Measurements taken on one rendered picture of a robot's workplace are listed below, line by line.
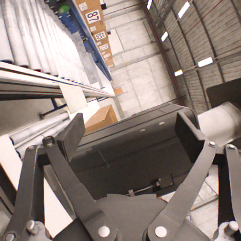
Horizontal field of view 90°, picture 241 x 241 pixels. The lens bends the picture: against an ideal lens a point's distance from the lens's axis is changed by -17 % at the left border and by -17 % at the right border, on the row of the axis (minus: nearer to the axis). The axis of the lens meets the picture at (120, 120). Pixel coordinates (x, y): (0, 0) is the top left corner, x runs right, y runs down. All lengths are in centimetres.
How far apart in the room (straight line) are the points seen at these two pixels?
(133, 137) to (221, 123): 23
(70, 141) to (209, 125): 32
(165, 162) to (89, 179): 16
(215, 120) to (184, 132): 23
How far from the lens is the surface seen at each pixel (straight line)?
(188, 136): 17
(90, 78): 119
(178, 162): 33
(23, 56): 43
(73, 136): 17
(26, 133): 31
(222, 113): 42
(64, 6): 104
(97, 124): 56
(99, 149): 29
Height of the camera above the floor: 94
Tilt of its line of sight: 4 degrees down
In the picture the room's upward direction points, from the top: 69 degrees clockwise
